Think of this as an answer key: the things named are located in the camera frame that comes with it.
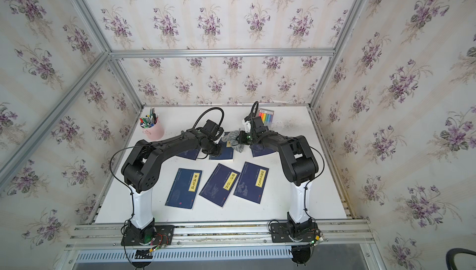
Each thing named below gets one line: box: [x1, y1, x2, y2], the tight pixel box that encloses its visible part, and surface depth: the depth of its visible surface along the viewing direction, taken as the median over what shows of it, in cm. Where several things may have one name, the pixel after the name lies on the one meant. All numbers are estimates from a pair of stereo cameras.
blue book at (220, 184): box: [198, 162, 241, 208], surface depth 88 cm
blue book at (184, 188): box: [164, 167, 203, 210], surface depth 86 cm
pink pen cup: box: [139, 107, 165, 141], surface depth 100 cm
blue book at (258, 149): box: [249, 143, 277, 158], surface depth 100 cm
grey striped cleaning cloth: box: [221, 128, 245, 153], surface depth 97 cm
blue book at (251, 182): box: [233, 161, 270, 205], surface depth 88 cm
